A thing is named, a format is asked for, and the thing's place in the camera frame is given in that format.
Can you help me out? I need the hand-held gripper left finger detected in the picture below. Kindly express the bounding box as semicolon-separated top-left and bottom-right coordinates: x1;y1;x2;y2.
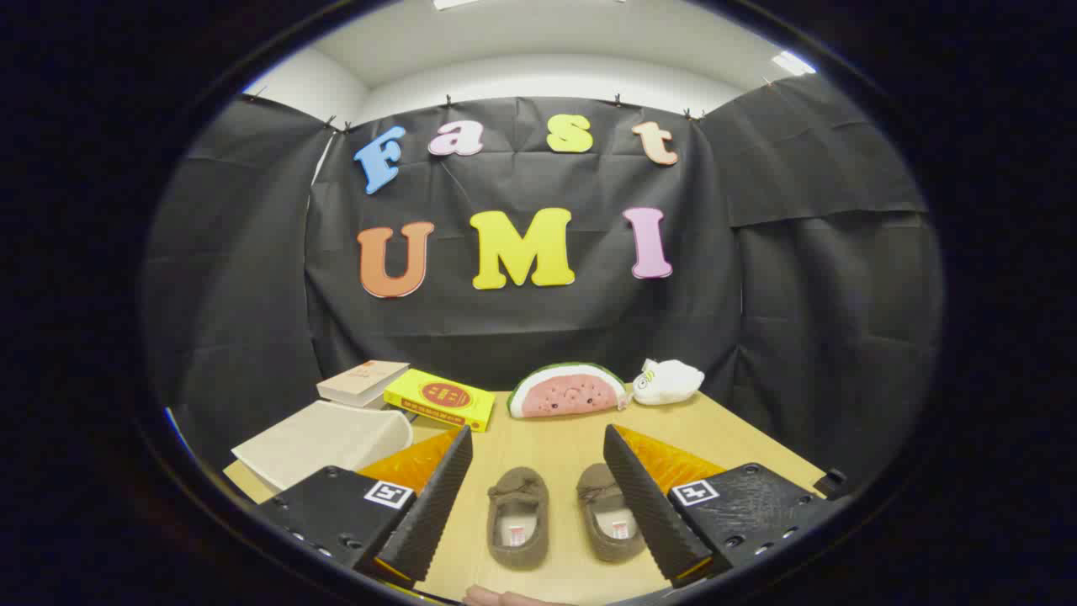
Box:
255;425;475;587

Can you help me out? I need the watermelon slice plush toy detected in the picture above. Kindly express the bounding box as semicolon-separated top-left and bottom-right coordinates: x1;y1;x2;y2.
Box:
507;362;629;420

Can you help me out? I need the brown fuzzy shoe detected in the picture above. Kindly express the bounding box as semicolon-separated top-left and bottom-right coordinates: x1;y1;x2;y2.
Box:
486;467;551;571
576;462;647;563

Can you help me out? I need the cream fabric storage box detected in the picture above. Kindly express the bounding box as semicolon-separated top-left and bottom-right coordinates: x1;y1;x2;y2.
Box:
231;400;415;493

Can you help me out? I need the black backdrop cloth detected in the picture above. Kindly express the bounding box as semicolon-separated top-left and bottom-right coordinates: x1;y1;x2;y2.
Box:
143;72;943;497

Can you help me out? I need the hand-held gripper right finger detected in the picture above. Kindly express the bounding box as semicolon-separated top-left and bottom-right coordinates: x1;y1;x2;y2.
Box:
602;423;845;588

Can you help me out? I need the beige book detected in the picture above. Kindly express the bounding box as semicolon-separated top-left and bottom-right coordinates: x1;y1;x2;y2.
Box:
316;360;411;409

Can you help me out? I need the white plush toy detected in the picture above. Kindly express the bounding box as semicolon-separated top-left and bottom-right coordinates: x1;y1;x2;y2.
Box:
631;359;706;407

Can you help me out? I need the yellow book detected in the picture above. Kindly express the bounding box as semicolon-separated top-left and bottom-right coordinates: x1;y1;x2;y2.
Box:
384;369;496;433

